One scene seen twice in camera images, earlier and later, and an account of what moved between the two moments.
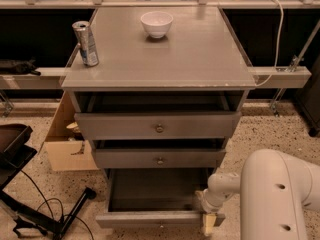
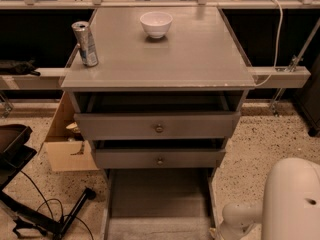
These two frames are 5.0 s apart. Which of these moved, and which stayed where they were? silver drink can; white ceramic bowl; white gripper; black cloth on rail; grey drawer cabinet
Moved: white gripper
Stayed: silver drink can; grey drawer cabinet; black cloth on rail; white ceramic bowl
